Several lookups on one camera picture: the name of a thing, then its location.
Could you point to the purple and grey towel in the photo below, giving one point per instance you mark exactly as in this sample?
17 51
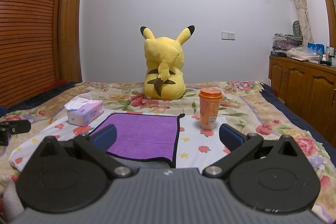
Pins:
143 137

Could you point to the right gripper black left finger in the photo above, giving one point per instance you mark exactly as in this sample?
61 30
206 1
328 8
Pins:
94 148

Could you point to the bottles on cabinet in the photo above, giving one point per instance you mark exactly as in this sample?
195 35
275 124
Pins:
328 58

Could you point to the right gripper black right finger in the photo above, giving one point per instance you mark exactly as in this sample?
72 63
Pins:
242 149

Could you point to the orange lidded drink cup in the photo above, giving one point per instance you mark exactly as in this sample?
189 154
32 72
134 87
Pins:
210 101

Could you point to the floral bed blanket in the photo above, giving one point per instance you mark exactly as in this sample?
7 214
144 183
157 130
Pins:
247 106

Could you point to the stack of folded fabrics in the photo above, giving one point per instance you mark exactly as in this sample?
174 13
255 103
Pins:
282 43

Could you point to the white strawberry print cloth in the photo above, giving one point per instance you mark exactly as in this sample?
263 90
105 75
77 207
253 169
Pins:
197 147

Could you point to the brown slatted wardrobe door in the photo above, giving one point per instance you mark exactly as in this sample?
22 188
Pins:
29 48

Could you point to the white wall socket switch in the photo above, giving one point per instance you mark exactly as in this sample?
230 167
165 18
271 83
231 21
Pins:
227 35

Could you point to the brown wooden room door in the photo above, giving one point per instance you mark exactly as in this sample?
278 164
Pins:
68 40

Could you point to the yellow Pikachu plush toy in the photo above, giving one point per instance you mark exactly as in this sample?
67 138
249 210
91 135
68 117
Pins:
164 60

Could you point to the purple tissue box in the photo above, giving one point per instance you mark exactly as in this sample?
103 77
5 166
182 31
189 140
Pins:
82 111

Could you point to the blue gift box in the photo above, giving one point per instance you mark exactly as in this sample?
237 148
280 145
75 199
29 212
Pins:
319 49

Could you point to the brown wooden cabinet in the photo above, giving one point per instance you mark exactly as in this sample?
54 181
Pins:
307 89

